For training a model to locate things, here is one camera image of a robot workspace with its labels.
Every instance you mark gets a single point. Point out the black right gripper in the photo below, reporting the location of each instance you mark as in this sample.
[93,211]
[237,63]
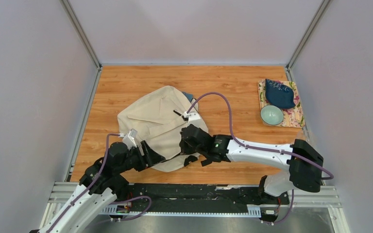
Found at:
[185,149]

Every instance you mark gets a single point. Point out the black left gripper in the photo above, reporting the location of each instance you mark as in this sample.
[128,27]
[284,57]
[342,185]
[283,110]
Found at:
[150,157]

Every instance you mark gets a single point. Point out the beige canvas backpack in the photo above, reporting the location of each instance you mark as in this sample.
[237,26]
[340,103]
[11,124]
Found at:
[157,117]

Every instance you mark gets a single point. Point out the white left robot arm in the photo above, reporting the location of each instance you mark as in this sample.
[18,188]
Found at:
[101,184]

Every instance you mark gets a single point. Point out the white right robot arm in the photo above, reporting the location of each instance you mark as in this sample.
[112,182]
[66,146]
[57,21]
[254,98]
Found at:
[300,165]

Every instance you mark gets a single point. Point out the light green ceramic bowl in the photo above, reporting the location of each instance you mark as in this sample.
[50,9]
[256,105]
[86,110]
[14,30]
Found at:
[271,115]

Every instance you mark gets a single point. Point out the dark blue embroidered pouch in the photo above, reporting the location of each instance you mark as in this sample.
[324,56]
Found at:
[279,95]

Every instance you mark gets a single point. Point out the floral placemat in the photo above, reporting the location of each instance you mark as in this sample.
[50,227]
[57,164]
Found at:
[294,117]

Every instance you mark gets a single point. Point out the clear drinking glass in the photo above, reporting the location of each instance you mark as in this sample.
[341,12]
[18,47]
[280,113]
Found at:
[306,136]

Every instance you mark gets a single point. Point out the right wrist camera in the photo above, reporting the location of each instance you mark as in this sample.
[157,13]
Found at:
[191,117]

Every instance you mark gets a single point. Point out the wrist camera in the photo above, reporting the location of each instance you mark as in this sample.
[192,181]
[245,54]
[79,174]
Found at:
[191,117]
[130,139]

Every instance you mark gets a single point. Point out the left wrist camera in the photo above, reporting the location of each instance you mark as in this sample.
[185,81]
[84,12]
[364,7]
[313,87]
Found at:
[130,139]

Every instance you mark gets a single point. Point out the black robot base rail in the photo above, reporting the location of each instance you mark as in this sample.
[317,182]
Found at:
[196,200]

